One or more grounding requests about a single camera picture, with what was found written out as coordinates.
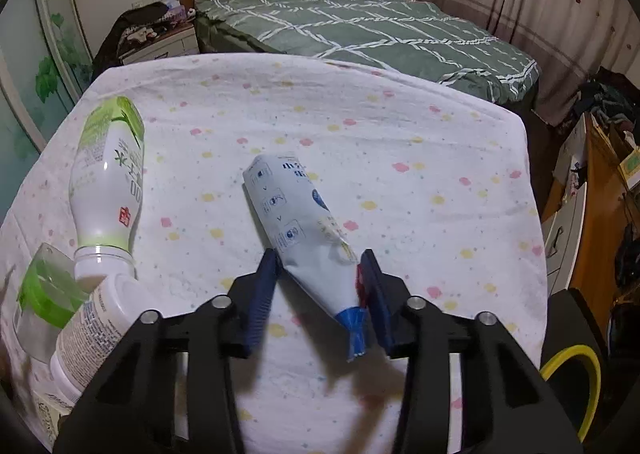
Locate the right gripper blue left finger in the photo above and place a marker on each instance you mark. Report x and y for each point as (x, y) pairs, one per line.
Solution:
(254, 295)

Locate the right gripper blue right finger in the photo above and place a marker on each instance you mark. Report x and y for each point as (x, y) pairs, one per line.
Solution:
(386, 297)

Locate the blue white wrapper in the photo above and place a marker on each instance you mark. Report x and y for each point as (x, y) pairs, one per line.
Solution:
(310, 243)

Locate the white pill bottle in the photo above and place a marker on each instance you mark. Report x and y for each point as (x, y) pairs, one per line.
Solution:
(94, 331)

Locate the green white drink bottle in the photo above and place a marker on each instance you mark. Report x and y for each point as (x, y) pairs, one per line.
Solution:
(106, 190)

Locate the yellow rimmed trash bin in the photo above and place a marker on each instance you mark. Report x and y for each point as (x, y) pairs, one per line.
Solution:
(574, 375)

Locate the white floral table cloth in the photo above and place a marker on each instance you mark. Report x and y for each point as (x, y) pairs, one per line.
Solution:
(321, 161)

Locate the clear green plastic cup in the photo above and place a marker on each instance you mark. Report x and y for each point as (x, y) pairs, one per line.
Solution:
(47, 300)

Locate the wooden sideboard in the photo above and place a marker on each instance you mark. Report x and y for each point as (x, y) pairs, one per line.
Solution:
(584, 221)

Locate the white bedside cabinet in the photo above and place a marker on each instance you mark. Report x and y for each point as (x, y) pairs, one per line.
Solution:
(177, 42)

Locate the green checked duvet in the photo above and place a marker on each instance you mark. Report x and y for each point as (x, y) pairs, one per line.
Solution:
(407, 36)

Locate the black clothes on cabinet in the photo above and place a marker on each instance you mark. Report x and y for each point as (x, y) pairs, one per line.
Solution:
(127, 23)

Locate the wooden bed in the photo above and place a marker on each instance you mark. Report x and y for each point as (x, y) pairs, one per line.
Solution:
(411, 37)

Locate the pile of dark clothes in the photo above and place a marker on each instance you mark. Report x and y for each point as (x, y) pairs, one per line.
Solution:
(609, 97)

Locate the sliding wardrobe door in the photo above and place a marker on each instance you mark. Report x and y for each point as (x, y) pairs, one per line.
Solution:
(46, 66)

